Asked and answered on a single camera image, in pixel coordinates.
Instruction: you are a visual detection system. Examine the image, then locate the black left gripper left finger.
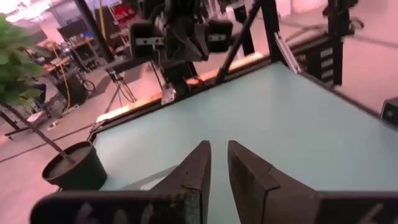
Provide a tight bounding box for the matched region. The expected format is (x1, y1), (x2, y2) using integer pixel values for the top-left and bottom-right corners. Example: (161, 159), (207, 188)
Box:
(29, 139), (213, 224)

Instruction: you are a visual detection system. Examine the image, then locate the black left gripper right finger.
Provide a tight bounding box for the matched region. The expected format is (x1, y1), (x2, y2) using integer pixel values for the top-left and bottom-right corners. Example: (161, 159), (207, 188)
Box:
(228, 139), (398, 224)

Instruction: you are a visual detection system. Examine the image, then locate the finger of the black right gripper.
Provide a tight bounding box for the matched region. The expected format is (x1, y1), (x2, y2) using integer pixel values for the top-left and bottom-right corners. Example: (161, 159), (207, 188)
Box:
(129, 21), (191, 62)
(189, 19), (234, 62)

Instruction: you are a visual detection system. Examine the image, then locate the black computer tower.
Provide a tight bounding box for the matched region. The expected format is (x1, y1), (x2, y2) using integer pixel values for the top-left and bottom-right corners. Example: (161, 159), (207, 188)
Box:
(55, 73), (89, 107)

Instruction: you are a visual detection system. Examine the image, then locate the black plant pot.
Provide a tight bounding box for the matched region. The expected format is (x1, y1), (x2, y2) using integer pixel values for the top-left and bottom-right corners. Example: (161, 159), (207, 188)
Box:
(42, 141), (108, 191)

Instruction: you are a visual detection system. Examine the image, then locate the green leafy small tree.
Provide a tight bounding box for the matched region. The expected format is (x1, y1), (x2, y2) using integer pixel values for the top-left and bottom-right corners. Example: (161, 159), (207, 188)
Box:
(0, 14), (77, 164)

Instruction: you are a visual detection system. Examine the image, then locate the black box device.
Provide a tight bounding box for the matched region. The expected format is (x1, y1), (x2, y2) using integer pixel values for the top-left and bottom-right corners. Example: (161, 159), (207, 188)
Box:
(379, 96), (398, 126)

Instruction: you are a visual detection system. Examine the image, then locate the black rig frame post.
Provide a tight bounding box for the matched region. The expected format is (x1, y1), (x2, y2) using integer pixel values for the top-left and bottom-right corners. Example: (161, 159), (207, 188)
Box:
(326, 0), (348, 86)
(214, 0), (264, 85)
(260, 0), (282, 63)

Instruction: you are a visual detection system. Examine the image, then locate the black table frame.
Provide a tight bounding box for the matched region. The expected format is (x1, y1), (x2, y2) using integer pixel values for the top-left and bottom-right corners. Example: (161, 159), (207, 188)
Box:
(86, 57), (398, 142)

